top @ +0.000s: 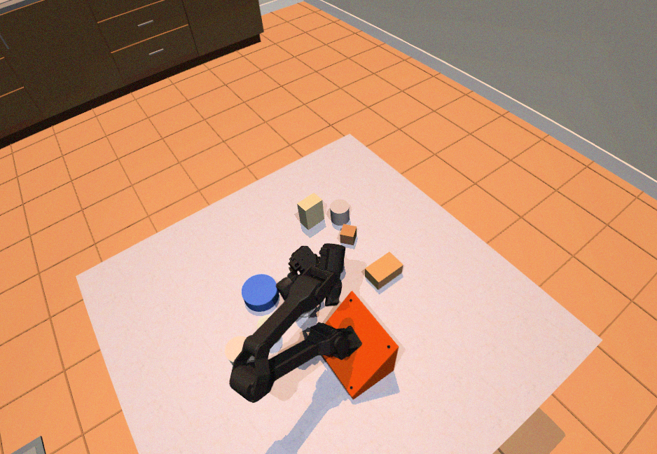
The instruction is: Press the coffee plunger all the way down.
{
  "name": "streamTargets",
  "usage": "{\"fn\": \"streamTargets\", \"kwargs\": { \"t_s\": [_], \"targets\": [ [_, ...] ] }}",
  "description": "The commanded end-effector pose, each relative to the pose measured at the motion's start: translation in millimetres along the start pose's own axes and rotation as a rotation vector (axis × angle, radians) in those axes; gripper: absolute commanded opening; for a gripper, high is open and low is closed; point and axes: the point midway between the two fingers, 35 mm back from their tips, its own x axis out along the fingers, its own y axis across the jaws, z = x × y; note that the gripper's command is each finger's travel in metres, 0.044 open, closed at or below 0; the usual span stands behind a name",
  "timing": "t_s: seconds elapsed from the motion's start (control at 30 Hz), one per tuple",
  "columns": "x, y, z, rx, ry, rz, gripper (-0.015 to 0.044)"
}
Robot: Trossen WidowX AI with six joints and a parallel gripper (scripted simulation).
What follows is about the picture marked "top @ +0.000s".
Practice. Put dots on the glass french press with black knob plunger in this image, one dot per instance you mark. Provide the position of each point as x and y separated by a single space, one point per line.
308 313

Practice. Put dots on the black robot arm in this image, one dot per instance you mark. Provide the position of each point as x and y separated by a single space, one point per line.
254 380

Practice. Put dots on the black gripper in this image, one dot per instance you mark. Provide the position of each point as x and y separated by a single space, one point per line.
285 284

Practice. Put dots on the dark blue short cylinder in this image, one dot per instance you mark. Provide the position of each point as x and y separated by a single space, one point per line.
259 293

